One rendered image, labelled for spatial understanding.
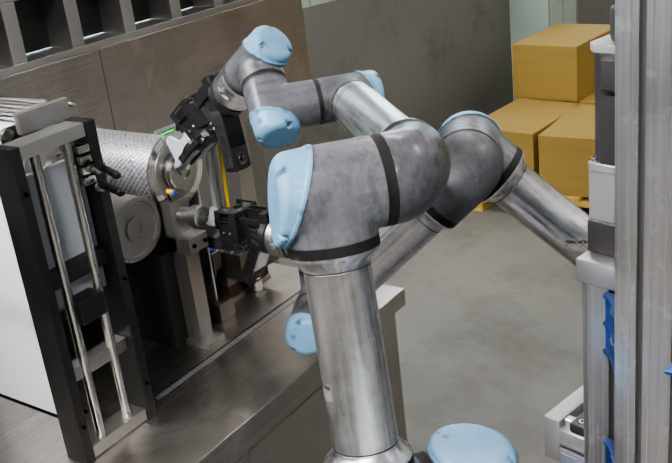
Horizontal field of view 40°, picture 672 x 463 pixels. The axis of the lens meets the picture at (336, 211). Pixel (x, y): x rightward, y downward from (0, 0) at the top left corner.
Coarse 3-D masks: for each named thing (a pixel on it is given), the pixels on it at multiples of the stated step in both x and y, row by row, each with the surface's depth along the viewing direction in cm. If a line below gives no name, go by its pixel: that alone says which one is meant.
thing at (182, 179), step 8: (168, 160) 172; (168, 168) 171; (192, 168) 176; (168, 176) 171; (176, 176) 172; (184, 176) 175; (192, 176) 176; (168, 184) 173; (176, 184) 173; (184, 184) 174
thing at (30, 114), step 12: (0, 96) 156; (0, 108) 151; (12, 108) 149; (24, 108) 147; (36, 108) 144; (48, 108) 146; (60, 108) 148; (0, 120) 148; (12, 120) 144; (24, 120) 143; (36, 120) 145; (48, 120) 146; (60, 120) 148; (24, 132) 143
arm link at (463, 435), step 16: (448, 432) 122; (464, 432) 122; (480, 432) 122; (496, 432) 122; (432, 448) 118; (448, 448) 118; (464, 448) 118; (480, 448) 118; (496, 448) 118; (512, 448) 119
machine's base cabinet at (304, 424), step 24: (384, 336) 196; (288, 408) 170; (312, 408) 177; (264, 432) 165; (288, 432) 171; (312, 432) 178; (240, 456) 160; (264, 456) 166; (288, 456) 172; (312, 456) 179
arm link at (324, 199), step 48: (336, 144) 110; (384, 144) 109; (288, 192) 106; (336, 192) 106; (384, 192) 108; (288, 240) 108; (336, 240) 107; (336, 288) 110; (336, 336) 111; (336, 384) 112; (384, 384) 114; (336, 432) 114; (384, 432) 114
